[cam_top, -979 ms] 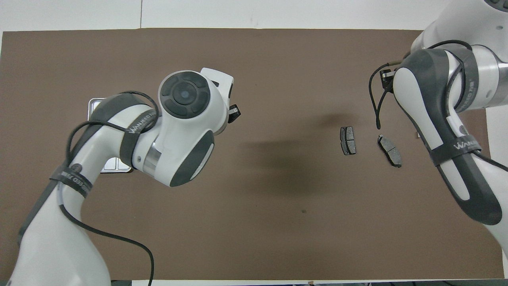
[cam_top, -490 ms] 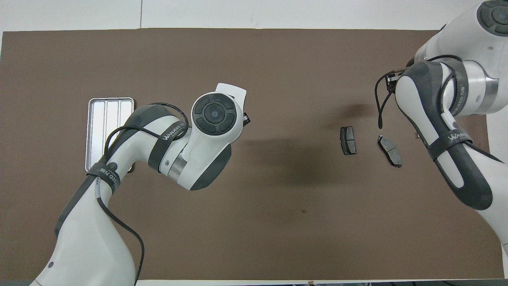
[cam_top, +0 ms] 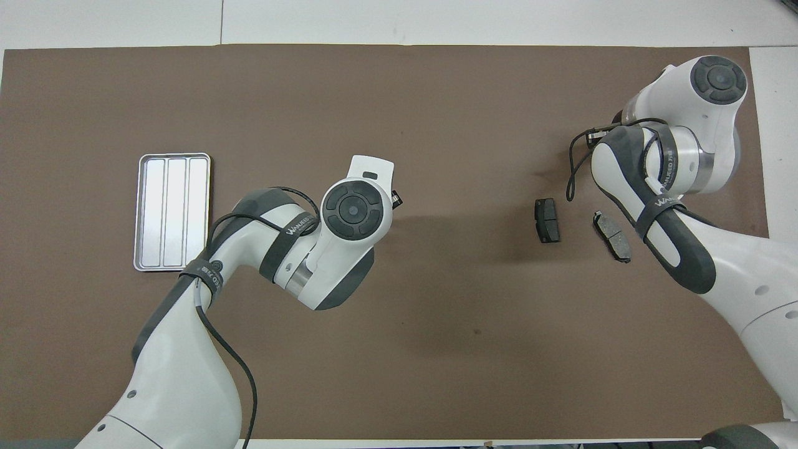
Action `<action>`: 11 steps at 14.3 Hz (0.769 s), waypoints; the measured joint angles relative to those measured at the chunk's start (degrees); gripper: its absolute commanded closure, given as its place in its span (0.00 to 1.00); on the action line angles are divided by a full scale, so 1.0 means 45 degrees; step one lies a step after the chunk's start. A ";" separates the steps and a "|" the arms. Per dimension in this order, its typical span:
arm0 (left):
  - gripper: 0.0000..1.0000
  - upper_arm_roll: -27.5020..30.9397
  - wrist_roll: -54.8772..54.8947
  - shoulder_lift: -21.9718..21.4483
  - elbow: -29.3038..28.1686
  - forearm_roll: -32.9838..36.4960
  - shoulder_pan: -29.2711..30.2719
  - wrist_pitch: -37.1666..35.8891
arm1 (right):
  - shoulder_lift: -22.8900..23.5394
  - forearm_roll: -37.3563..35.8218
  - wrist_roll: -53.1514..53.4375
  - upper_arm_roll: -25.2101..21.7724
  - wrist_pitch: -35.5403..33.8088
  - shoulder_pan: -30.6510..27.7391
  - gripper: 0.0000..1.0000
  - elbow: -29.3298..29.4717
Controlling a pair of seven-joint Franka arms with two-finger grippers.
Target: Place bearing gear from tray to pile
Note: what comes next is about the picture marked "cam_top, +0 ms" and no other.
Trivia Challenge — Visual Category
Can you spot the silver metal tray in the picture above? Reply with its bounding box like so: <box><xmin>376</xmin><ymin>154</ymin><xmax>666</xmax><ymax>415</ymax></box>
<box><xmin>133</xmin><ymin>153</ymin><xmax>211</xmax><ymax>272</ymax></box>

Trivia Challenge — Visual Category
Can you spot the brown table mat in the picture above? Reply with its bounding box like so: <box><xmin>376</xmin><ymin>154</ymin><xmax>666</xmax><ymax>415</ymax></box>
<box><xmin>0</xmin><ymin>44</ymin><xmax>783</xmax><ymax>440</ymax></box>

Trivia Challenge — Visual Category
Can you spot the dark grey curved brake pad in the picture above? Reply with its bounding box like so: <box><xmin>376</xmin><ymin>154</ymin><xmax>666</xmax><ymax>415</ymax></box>
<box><xmin>592</xmin><ymin>211</ymin><xmax>632</xmax><ymax>264</ymax></box>

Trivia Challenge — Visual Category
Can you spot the dark grey rectangular brake pad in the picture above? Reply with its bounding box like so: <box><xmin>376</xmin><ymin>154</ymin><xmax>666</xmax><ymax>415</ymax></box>
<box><xmin>534</xmin><ymin>198</ymin><xmax>560</xmax><ymax>244</ymax></box>

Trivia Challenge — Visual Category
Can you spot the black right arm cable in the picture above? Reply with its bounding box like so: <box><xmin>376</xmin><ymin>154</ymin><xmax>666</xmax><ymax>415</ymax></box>
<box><xmin>565</xmin><ymin>118</ymin><xmax>668</xmax><ymax>201</ymax></box>

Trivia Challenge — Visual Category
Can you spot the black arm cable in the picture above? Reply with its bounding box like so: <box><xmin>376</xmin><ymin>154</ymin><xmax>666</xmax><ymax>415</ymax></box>
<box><xmin>565</xmin><ymin>118</ymin><xmax>668</xmax><ymax>201</ymax></box>
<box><xmin>193</xmin><ymin>186</ymin><xmax>322</xmax><ymax>449</ymax></box>

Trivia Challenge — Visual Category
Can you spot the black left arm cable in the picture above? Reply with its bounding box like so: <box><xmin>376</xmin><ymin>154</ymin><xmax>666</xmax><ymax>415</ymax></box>
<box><xmin>193</xmin><ymin>186</ymin><xmax>322</xmax><ymax>449</ymax></box>

